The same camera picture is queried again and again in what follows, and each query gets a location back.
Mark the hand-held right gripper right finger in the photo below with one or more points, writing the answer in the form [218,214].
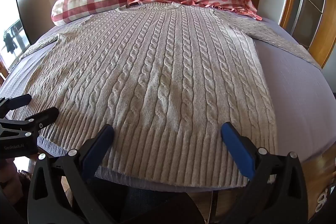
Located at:
[240,151]

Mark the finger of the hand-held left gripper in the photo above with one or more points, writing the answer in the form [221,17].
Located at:
[18,100]
[42,117]

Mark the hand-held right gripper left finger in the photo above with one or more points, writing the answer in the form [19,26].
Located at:
[90,155]

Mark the lavender bed sheet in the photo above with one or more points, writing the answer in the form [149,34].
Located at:
[288,98]

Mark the wooden headboard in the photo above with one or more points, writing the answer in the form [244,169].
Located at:
[307,6]

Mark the wall poster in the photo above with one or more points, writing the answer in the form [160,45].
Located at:
[13,37]

